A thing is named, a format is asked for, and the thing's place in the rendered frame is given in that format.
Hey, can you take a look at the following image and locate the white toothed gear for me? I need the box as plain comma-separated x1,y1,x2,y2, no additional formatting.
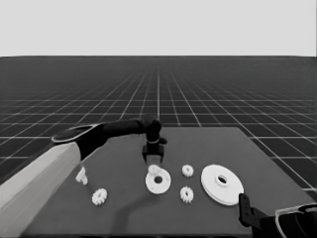
148,164,162,177
181,164,195,179
179,185,195,204
91,187,109,206

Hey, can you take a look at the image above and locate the large thick white disc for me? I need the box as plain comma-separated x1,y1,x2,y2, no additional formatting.
200,164,246,206

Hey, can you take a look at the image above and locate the white round carrier with pins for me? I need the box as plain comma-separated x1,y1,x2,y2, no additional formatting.
145,167,172,195

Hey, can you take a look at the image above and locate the small white T-shaped piece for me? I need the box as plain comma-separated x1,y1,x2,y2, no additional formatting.
74,166,89,186

